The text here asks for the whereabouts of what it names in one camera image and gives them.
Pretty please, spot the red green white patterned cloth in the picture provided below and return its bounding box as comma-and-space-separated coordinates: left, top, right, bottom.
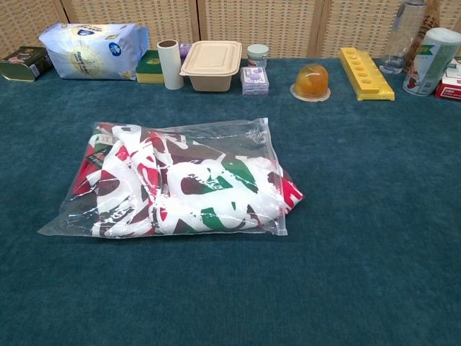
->
71, 122, 305, 238

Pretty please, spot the clear bag with patterned cloth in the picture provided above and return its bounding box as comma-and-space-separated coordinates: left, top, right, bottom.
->
37, 117, 289, 238

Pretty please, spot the clear purple plastic case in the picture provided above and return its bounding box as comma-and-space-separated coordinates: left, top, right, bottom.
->
240, 66, 271, 97

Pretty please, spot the beige lidded lunch box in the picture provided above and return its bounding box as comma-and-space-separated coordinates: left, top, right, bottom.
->
179, 40, 243, 92

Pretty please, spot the white roll with cardboard core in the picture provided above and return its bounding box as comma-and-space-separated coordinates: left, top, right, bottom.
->
156, 39, 185, 90

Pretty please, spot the small white lidded jar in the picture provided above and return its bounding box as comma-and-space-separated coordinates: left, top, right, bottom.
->
246, 43, 269, 69

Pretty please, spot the orange jelly cup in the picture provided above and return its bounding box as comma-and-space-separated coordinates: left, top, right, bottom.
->
290, 63, 332, 103

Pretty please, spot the yellow green sponge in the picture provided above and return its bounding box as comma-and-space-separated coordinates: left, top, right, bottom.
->
135, 49, 166, 84

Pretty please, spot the woven folding screen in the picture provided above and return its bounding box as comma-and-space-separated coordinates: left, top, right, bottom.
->
0, 0, 461, 61

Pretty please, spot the yellow holed tray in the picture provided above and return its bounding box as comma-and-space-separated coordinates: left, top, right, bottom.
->
337, 47, 396, 102

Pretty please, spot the blue white tissue pack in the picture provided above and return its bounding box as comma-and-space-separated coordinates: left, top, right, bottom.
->
38, 22, 150, 81

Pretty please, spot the clear water bottle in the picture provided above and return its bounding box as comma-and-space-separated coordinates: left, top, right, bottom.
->
379, 0, 428, 75

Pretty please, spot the white green cylindrical can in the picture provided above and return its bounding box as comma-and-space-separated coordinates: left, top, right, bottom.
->
402, 27, 461, 97

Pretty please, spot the dark rectangular tin can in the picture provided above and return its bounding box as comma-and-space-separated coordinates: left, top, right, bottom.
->
0, 45, 53, 83

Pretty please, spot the red white carton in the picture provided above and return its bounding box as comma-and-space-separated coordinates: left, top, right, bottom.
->
434, 66, 461, 100

